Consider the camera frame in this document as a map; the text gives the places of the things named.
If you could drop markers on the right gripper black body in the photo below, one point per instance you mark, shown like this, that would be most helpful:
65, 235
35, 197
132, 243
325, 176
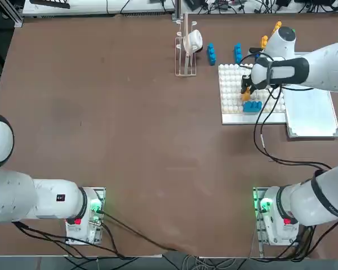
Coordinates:
246, 80

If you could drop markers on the yellow two-stud block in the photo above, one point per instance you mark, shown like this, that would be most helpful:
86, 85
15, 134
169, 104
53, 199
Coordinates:
245, 97
264, 41

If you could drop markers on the blue three-stud block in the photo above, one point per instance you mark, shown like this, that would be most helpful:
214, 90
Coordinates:
211, 54
252, 107
238, 54

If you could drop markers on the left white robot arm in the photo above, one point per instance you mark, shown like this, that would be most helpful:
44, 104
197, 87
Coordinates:
11, 197

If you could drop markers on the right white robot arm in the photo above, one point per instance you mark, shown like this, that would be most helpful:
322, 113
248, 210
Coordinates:
326, 64

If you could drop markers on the white studded baseplate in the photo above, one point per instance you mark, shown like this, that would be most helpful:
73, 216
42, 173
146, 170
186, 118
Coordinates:
233, 84

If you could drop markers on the yellow block with dark sticker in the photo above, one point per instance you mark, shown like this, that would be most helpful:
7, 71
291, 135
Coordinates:
276, 28

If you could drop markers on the white cup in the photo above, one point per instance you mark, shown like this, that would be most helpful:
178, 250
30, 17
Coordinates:
194, 40

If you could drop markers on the black power strip red switches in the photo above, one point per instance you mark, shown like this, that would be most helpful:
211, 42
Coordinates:
224, 4

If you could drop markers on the white side bench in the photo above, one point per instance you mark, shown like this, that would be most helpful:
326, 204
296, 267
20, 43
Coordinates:
101, 8

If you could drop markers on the long black power strip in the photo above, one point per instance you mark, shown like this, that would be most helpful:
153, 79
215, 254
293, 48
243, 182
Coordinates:
53, 3

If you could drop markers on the whiteboard with silver frame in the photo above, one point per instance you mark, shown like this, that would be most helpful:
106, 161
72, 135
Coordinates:
310, 112

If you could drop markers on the upright aluminium post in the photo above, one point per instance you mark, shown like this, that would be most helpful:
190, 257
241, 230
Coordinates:
178, 7

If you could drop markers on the aluminium frame profile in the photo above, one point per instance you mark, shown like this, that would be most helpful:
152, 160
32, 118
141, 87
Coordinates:
12, 14

